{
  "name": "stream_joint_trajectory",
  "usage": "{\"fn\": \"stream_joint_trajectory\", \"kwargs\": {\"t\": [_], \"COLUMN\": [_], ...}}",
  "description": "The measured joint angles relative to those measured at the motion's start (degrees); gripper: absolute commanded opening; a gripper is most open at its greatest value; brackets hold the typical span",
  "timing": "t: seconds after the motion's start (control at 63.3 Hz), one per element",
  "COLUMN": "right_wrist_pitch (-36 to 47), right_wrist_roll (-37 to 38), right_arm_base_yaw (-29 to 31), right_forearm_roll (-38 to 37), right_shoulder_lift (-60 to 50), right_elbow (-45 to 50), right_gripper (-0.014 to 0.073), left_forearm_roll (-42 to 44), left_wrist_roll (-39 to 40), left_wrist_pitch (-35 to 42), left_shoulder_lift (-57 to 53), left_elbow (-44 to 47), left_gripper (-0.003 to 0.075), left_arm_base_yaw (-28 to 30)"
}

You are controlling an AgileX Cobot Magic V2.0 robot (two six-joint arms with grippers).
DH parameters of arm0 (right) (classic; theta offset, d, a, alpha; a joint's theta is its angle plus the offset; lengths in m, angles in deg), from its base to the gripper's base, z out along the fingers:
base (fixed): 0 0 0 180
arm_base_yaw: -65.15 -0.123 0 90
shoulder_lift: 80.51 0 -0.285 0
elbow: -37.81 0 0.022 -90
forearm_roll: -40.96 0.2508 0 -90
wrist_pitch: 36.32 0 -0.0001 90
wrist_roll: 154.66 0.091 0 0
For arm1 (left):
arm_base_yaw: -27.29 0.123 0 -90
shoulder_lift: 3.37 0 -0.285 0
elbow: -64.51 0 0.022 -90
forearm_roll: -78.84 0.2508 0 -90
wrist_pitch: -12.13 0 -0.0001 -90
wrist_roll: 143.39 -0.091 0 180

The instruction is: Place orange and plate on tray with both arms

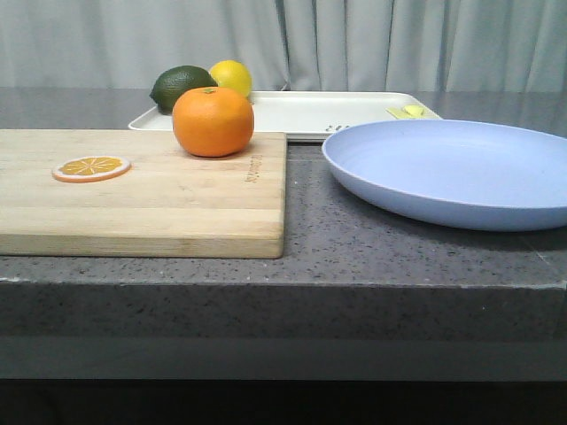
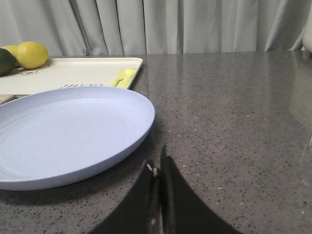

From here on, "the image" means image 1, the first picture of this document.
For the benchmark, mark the light blue plate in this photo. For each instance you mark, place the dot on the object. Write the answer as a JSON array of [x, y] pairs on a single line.
[[455, 173]]

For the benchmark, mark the wooden cutting board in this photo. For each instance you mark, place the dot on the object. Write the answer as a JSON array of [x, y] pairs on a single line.
[[168, 204]]

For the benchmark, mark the yellow lemon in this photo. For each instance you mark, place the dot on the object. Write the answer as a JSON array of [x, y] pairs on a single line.
[[234, 75]]

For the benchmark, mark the cream white tray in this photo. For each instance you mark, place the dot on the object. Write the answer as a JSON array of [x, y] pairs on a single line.
[[311, 116]]

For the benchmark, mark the grey curtain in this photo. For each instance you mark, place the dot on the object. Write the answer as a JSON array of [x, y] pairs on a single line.
[[514, 46]]

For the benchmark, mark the orange fruit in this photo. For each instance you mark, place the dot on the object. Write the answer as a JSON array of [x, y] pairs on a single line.
[[213, 122]]

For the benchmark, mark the green lime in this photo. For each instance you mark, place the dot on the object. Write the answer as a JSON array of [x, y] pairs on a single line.
[[171, 84]]

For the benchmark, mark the orange slice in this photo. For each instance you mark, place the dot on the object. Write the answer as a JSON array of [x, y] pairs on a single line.
[[91, 169]]

